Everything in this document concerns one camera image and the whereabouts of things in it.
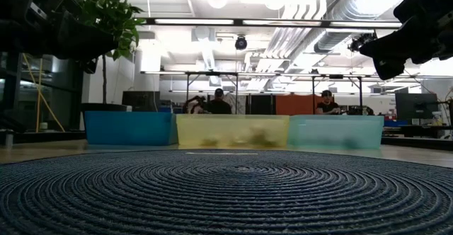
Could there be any teal plastic bin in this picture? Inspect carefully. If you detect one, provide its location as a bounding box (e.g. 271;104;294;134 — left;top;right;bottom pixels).
288;114;385;150

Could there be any orange partition panel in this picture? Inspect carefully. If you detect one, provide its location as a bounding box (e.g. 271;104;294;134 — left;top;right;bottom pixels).
275;94;319;116

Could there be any green leafy plant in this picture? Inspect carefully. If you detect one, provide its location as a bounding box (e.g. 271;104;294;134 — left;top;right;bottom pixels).
56;0;147;105

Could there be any black ceiling camera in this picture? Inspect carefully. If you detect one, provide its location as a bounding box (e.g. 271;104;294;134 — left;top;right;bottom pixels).
234;35;248;51

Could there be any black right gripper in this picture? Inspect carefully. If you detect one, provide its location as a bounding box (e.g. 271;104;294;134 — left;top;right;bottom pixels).
360;0;436;81

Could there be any person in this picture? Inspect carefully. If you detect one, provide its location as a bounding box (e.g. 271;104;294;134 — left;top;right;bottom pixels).
203;87;233;115
316;89;343;116

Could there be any blue plastic bin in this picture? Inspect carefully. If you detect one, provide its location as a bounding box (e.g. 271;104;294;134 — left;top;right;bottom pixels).
84;110;178;147

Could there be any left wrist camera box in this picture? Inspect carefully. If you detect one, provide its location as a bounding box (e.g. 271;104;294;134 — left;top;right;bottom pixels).
30;1;50;21

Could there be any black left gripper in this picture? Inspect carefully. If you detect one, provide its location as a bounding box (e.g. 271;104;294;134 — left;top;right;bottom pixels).
30;0;120;59

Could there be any round dark blue woven mat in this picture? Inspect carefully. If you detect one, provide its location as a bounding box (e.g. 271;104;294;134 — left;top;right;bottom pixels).
0;149;453;235

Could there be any black metal rig frame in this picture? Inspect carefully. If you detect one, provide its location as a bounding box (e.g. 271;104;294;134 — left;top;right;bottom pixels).
183;71;240;115
311;73;364;114

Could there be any yellow plastic bin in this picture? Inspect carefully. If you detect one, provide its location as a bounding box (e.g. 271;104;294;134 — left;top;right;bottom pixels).
176;113;291;149

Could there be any black computer monitor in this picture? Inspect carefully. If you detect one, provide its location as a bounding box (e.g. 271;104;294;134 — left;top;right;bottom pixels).
394;93;439;122
121;90;161;113

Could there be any black ceiling spotlight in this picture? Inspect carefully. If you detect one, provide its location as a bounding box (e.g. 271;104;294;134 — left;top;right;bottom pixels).
348;30;378;54

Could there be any long ceiling light bar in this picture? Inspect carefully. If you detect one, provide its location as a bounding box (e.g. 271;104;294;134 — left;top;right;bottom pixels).
136;16;403;30

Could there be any yellow hanging strap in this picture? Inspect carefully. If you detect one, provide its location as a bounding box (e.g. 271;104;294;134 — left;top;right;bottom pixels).
21;52;67;133

